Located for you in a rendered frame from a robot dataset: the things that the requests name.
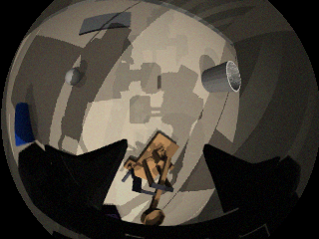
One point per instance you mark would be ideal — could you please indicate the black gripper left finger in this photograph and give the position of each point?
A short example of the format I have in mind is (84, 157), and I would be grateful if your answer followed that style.
(94, 171)

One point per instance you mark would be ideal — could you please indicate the blue cup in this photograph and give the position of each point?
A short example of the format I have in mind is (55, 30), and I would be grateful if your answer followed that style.
(23, 130)

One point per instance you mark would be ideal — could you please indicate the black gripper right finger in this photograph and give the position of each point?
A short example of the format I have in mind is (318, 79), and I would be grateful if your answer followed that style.
(233, 177)

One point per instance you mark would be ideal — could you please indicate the grey ball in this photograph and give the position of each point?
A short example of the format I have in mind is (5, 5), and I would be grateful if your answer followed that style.
(73, 76)

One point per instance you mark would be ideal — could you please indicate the dark grey cup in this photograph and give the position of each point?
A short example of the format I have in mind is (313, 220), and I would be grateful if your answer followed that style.
(222, 78)

